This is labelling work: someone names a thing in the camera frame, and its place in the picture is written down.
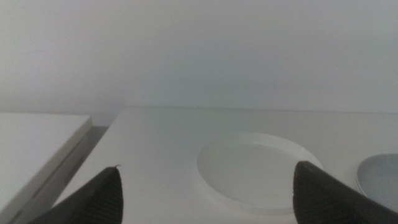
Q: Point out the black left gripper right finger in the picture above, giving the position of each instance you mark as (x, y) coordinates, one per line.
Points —
(323, 202)

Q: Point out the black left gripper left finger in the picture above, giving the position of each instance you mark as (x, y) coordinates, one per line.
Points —
(99, 202)

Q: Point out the gray shallow bowl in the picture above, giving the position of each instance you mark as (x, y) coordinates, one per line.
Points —
(382, 177)

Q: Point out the white shallow bowl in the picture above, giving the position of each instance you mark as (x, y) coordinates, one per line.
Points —
(248, 174)

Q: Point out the white side table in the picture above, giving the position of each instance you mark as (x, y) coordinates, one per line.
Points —
(34, 146)

